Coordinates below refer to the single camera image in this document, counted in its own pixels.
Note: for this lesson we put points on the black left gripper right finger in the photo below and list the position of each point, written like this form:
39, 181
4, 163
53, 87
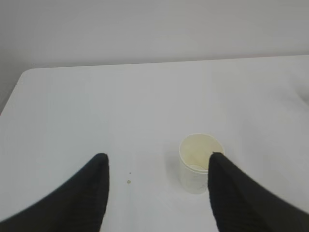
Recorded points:
239, 204

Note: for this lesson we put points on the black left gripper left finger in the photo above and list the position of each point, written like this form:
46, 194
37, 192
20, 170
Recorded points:
79, 205

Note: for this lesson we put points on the white paper cup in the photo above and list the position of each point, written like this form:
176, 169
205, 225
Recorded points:
194, 156

